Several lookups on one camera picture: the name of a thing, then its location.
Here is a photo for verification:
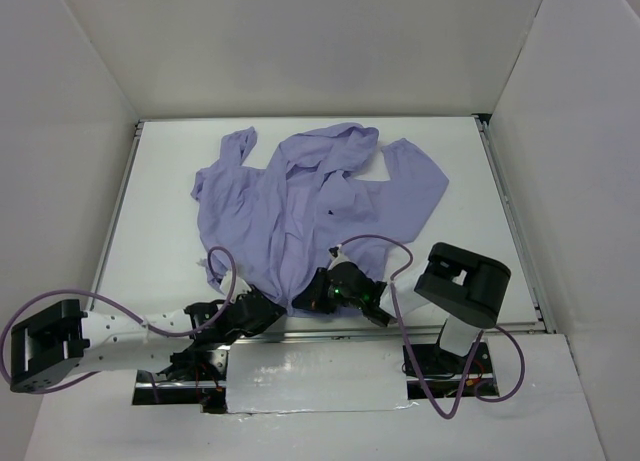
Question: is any lavender zip-up jacket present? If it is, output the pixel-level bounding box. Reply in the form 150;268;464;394
191;123;449;317

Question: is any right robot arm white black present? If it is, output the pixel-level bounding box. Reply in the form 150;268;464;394
292;242;511;377

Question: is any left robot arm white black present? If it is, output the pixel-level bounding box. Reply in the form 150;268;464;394
4;287;286;394

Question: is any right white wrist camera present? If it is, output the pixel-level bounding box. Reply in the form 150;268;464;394
328;244;350;270

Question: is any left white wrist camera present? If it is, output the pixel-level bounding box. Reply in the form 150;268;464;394
219;270;252;302

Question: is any silver foil tape panel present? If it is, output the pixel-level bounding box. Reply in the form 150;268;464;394
226;340;411;414

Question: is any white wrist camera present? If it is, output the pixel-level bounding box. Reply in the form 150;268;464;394
328;244;350;270
219;270;252;302

